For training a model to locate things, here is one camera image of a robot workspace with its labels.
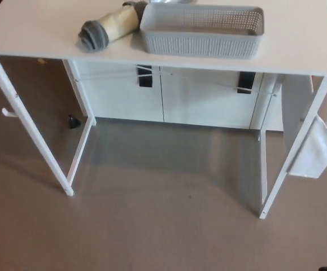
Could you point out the white fabric desk pouch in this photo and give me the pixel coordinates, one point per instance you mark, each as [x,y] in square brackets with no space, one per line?
[313,152]

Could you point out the white desk hook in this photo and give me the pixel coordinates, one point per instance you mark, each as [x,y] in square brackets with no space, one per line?
[8,113]

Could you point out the white cabinet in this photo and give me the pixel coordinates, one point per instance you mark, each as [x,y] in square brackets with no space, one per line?
[208,107]

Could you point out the grey perforated plastic basket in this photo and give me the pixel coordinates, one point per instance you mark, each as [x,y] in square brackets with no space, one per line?
[197,46]

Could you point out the small yellow floor scrap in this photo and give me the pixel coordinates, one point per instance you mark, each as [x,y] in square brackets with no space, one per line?
[41,61]

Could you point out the white metal-frame desk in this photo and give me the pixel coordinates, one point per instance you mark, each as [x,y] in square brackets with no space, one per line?
[31,127]

